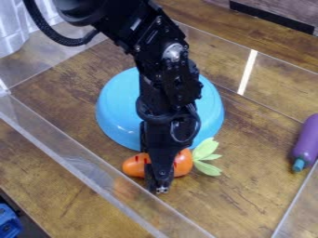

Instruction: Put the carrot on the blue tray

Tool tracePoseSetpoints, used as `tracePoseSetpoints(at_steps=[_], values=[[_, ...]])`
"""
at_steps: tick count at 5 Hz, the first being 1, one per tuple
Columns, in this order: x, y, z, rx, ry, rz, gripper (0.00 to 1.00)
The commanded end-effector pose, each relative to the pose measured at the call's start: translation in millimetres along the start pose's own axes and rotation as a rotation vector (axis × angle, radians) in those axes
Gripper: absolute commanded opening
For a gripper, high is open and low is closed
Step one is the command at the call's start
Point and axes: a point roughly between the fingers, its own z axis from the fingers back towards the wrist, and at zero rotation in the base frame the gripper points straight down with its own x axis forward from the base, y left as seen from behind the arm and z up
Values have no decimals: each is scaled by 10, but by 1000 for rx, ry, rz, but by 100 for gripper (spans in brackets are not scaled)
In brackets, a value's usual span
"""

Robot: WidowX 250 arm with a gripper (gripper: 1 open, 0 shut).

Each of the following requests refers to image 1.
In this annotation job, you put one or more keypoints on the clear acrylic enclosure wall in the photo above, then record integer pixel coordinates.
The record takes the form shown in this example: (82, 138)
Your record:
(60, 165)

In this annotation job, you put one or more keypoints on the blue object at corner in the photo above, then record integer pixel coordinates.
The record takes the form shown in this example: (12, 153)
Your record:
(9, 223)

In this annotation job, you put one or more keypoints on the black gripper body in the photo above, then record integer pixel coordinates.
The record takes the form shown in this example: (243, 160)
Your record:
(165, 105)

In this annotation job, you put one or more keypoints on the blue round plastic tray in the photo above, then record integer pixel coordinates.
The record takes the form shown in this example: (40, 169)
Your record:
(118, 121)

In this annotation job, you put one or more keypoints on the orange toy carrot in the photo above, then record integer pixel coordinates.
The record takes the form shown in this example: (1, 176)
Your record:
(187, 159)

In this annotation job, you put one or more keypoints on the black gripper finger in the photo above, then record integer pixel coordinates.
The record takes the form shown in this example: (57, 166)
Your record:
(159, 170)

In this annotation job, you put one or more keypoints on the purple toy eggplant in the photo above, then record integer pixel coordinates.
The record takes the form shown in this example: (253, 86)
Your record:
(304, 151)

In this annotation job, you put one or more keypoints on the white curtain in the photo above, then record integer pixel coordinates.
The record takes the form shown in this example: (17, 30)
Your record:
(16, 24)

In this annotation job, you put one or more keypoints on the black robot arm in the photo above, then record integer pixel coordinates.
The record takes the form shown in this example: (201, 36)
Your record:
(138, 27)

